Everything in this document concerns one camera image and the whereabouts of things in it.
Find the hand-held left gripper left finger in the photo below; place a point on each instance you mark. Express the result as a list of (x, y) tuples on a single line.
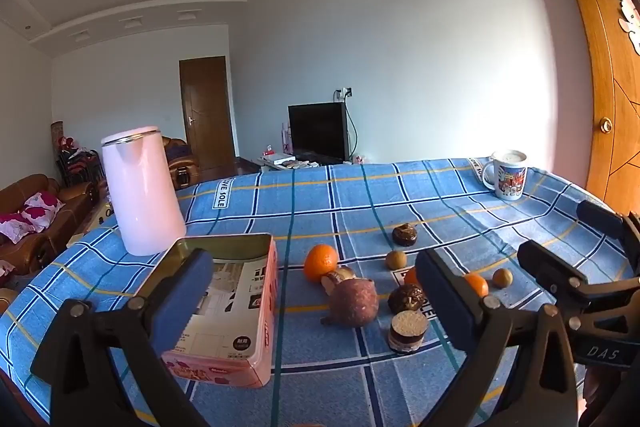
[(182, 302)]

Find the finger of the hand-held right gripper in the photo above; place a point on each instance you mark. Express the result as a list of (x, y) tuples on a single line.
[(550, 264), (600, 219)]

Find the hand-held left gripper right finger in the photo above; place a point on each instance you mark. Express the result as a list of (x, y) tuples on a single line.
[(442, 294)]

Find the small tangerine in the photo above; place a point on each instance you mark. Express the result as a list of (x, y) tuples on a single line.
[(478, 284), (411, 278)]

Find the small brown round fruit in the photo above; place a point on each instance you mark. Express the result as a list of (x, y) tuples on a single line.
[(502, 278), (395, 260)]

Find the pink tin box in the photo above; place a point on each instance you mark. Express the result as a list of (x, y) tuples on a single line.
[(235, 357)]

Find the large orange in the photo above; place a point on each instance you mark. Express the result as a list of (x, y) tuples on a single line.
[(321, 262)]

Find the dark chocolate cake near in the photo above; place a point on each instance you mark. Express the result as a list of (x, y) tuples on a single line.
[(406, 298)]

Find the dark chocolate cake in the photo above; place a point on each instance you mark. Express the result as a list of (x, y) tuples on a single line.
[(405, 235), (406, 298)]

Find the dark chocolate cake far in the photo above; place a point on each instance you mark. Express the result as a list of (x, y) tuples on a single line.
[(405, 235)]

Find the large brown round fruit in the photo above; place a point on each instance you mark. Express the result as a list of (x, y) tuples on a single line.
[(352, 304)]

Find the white cartoon print mug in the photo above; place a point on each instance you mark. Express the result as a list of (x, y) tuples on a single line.
[(510, 179)]

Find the brass door knob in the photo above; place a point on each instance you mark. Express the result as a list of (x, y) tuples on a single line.
[(605, 125)]

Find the pink electric kettle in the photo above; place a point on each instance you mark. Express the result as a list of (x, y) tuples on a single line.
[(142, 192)]

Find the cardboard box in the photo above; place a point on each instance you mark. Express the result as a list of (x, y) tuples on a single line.
[(97, 219)]

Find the blue plaid tablecloth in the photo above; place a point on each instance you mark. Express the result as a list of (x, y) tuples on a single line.
[(350, 207)]

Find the brown leather armchair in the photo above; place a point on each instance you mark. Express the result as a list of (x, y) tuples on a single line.
[(180, 162)]

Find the brown leather sofa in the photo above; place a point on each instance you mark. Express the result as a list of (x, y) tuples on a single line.
[(70, 202)]

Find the white plastic bag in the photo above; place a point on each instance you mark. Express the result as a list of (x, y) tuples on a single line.
[(359, 159)]

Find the light wooden door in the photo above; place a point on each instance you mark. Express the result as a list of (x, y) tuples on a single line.
[(600, 57)]

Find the floral print cushion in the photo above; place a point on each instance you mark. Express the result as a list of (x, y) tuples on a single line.
[(35, 212)]

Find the low television table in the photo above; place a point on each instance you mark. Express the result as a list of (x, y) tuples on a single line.
[(285, 162)]

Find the black metal rack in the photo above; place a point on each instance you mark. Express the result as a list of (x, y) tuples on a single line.
[(80, 162)]

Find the dark brown room door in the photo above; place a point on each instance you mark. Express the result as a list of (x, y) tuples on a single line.
[(207, 117)]

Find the pink bottle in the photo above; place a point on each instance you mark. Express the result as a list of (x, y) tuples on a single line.
[(286, 137)]

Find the pink white door sticker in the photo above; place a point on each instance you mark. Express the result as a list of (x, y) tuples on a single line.
[(629, 17)]

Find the black television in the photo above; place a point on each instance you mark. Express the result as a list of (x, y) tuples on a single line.
[(317, 132)]

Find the woven basket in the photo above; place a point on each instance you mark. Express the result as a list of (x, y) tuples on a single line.
[(57, 134)]

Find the white wall socket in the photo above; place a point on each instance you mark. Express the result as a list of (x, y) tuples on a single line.
[(344, 93)]

